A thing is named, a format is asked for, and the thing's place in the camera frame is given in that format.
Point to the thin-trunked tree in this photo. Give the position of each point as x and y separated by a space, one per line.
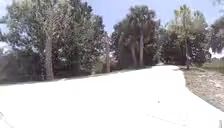
107 55

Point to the pale concrete path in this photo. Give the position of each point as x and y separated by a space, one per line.
110 100

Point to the cluster of palm trees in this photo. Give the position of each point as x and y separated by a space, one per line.
140 36

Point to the large leafy tree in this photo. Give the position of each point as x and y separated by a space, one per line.
48 40

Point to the slender green tree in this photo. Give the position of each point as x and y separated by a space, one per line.
187 33

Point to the dark hedge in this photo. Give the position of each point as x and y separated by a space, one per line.
16 68

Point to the dry grass verge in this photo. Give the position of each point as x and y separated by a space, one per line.
208 83

